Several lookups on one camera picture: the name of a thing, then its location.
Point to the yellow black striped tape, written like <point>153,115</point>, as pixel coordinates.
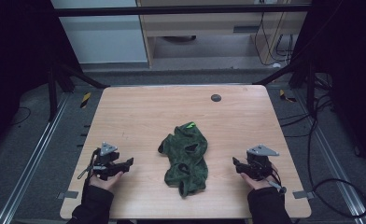
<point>85,100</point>
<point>285,96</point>

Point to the black stand legs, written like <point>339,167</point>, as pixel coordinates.
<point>299,81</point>
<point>66,84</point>

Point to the white cabinet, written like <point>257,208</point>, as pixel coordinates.
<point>103,40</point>

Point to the grey table bracket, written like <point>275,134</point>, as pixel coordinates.
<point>303,194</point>
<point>67,195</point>

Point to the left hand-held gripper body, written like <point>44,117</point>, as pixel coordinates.
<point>105,158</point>

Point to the person's right hand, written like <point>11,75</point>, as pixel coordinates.
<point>259,183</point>

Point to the person's left hand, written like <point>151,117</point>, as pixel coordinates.
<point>105,182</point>

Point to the round grey table grommet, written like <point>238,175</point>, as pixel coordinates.
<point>216,98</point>

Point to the aluminium floor rail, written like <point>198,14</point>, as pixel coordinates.
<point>333,155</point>
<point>31,158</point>

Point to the dark green fleece garment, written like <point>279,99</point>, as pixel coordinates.
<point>185,158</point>

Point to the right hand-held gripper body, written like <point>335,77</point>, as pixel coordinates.
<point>259,163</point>

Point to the black horizontal frame bar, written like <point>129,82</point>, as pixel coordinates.
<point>171,11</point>

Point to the light wooden desk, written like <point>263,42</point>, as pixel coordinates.
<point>203,26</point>

